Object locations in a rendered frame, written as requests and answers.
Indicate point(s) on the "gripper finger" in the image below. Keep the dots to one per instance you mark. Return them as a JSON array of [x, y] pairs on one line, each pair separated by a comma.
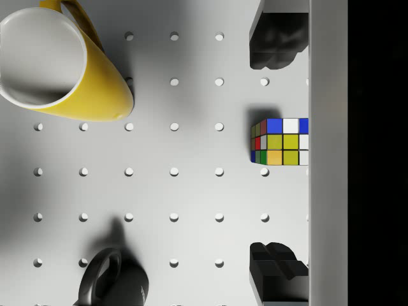
[[277, 41], [274, 277]]

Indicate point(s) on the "yellow mug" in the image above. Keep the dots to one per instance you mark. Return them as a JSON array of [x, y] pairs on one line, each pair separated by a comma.
[[95, 89]]

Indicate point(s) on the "puzzle cube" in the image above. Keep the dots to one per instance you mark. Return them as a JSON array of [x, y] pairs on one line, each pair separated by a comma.
[[280, 143]]

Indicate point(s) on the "black mug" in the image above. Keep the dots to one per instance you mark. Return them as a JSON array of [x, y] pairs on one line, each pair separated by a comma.
[[124, 283]]

